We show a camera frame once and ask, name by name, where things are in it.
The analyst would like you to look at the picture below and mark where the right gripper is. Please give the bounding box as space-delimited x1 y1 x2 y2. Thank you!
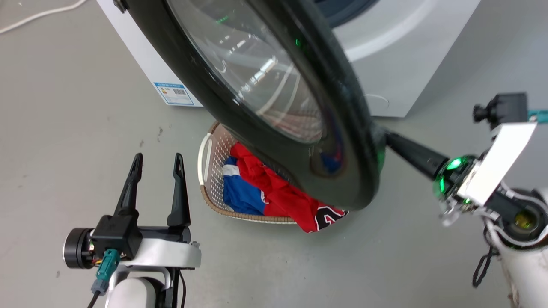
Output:
384 131 482 226

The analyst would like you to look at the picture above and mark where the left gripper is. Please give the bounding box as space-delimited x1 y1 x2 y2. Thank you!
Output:
63 153 202 271

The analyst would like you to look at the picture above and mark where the black round washing machine door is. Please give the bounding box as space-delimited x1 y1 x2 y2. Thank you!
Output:
124 0 387 210

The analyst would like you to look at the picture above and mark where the white washing machine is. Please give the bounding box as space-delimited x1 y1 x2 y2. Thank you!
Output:
96 0 482 118

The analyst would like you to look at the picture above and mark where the round white filter cover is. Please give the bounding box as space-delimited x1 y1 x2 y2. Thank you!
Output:
364 94 390 117

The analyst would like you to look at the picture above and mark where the beige perforated laundry basket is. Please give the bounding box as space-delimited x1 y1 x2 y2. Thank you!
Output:
197 121 300 224

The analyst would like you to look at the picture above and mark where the blue and white garment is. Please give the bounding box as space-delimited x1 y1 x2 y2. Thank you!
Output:
223 156 266 216

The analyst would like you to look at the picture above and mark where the blue white energy label sticker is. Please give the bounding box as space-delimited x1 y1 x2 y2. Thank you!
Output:
153 82 195 106

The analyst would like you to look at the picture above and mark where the red jersey garment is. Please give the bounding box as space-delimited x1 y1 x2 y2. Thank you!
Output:
230 142 348 233

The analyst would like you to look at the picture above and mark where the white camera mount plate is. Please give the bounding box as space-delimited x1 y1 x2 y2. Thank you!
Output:
462 122 538 207

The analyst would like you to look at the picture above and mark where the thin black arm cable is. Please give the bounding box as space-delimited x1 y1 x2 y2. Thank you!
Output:
472 227 500 288
178 270 187 308

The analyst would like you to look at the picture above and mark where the white floor cable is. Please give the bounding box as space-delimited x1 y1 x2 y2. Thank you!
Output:
0 0 88 35

